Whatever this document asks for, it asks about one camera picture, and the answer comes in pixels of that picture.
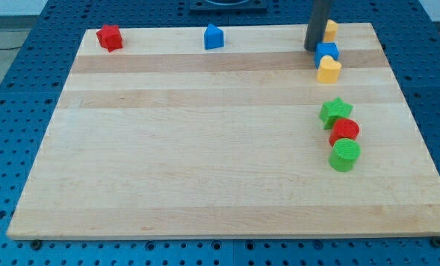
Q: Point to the blue cube block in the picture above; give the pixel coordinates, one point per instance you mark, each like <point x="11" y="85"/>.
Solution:
<point x="323" y="49"/>

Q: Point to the yellow heart block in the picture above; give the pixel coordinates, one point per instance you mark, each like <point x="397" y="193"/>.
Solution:
<point x="328" y="70"/>

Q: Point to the wooden board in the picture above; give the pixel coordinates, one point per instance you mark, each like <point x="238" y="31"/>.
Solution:
<point x="164" y="139"/>

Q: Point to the blue pentagon block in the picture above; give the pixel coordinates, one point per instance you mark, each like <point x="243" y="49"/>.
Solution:
<point x="213" y="37"/>

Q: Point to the green star block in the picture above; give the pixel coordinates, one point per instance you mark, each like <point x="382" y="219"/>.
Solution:
<point x="333" y="110"/>

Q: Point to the red cylinder block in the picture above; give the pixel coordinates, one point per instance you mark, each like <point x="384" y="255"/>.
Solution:
<point x="344" y="128"/>

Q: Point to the green cylinder block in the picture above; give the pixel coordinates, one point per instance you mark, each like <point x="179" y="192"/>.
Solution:
<point x="344" y="154"/>

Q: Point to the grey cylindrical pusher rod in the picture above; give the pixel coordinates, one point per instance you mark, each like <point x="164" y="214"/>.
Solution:
<point x="317" y="24"/>

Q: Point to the red star block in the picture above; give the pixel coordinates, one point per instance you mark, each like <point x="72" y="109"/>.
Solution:
<point x="109" y="37"/>

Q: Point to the yellow block behind rod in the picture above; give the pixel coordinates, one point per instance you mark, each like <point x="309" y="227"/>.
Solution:
<point x="330" y="31"/>

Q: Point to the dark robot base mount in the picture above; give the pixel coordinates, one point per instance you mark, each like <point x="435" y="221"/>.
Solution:
<point x="201" y="6"/>

